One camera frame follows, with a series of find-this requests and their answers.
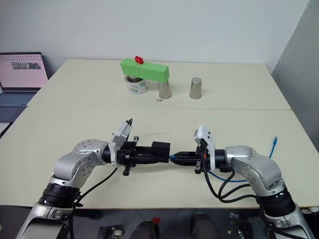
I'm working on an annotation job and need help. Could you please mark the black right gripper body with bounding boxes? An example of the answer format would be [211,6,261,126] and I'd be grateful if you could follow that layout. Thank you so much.
[194,143,211,175]

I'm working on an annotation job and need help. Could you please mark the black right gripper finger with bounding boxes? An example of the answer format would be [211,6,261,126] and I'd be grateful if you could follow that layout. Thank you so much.
[174,150,198,159]
[171,158,198,167]

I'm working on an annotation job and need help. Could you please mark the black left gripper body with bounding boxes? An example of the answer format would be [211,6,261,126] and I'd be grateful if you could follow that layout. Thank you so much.
[117,136,140,176]

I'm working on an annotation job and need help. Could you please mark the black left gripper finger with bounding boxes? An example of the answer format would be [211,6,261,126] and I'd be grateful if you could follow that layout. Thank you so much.
[136,155,167,164]
[136,146,154,156]

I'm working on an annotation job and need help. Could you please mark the small black box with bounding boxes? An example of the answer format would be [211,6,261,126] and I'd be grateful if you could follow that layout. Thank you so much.
[152,141,171,164]

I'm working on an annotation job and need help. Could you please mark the blue Ethernet cable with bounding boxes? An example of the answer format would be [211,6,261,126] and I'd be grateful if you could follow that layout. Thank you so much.
[169,135,279,184]

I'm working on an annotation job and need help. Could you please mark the dark rounded shape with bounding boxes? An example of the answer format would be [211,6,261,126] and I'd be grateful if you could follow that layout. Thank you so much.
[190,212,213,239]
[130,220,161,239]

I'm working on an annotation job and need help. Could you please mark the steel cup upside down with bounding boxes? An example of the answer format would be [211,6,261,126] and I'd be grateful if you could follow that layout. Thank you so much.
[188,77,204,100]
[157,81,172,100]

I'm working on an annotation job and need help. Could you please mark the white tape roll green print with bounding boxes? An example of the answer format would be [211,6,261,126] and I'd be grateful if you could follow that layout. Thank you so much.
[124,74,150,96]

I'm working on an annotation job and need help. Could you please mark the green rectangular block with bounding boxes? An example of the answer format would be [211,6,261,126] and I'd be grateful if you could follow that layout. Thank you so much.
[119,58,170,83]

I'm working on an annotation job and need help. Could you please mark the open laptop pink screen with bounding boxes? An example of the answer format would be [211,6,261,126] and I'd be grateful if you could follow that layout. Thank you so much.
[0,51,49,123]

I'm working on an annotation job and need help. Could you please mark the grey partition panel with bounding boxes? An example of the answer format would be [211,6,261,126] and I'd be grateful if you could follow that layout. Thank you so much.
[271,0,319,142]

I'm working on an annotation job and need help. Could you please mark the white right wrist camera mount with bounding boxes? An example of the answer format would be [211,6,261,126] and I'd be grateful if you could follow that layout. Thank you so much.
[193,125,217,172]

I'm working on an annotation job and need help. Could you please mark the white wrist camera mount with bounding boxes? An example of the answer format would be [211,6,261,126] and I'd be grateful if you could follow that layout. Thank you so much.
[108,119,134,167]
[193,125,217,172]

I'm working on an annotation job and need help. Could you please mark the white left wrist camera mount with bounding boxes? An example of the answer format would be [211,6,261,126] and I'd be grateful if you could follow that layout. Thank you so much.
[108,119,134,167]

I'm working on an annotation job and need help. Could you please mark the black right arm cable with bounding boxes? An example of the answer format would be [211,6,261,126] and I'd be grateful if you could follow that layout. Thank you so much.
[201,153,261,203]

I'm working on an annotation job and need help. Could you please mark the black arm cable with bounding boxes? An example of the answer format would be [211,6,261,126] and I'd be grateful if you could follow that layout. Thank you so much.
[66,166,119,239]
[201,153,261,203]

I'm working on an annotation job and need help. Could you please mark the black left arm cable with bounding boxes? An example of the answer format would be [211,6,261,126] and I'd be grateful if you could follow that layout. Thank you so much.
[66,166,119,239]

